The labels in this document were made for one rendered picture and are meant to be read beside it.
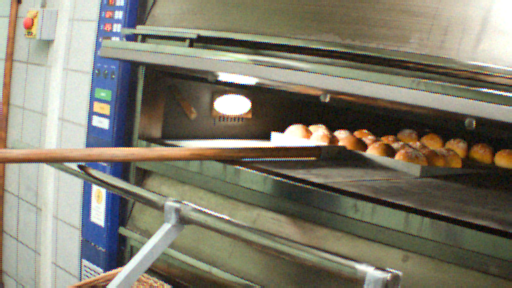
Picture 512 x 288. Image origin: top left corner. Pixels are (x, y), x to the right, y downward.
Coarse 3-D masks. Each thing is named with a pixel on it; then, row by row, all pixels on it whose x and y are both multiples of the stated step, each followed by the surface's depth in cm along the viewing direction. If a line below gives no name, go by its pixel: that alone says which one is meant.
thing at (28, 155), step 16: (0, 160) 171; (16, 160) 174; (32, 160) 176; (48, 160) 179; (64, 160) 181; (80, 160) 184; (96, 160) 187; (112, 160) 190; (128, 160) 192; (144, 160) 195; (160, 160) 198; (176, 160) 201; (192, 160) 204
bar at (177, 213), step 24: (24, 144) 206; (72, 168) 185; (120, 192) 170; (144, 192) 164; (168, 216) 156; (192, 216) 152; (216, 216) 149; (168, 240) 156; (240, 240) 143; (264, 240) 138; (288, 240) 136; (144, 264) 153; (312, 264) 130; (336, 264) 127; (360, 264) 124
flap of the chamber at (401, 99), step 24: (192, 72) 207; (216, 72) 185; (240, 72) 178; (264, 72) 173; (288, 72) 168; (336, 96) 175; (360, 96) 157; (384, 96) 150; (408, 96) 146; (432, 96) 142; (456, 120) 158; (480, 120) 141; (504, 120) 130
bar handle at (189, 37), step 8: (120, 32) 222; (128, 32) 219; (136, 32) 216; (144, 32) 213; (152, 32) 211; (160, 32) 208; (168, 32) 206; (176, 32) 204; (184, 32) 202; (144, 40) 215; (192, 40) 200
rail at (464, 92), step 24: (120, 48) 214; (144, 48) 205; (168, 48) 198; (192, 48) 192; (312, 72) 164; (336, 72) 159; (360, 72) 155; (456, 96) 138; (480, 96) 134; (504, 96) 131
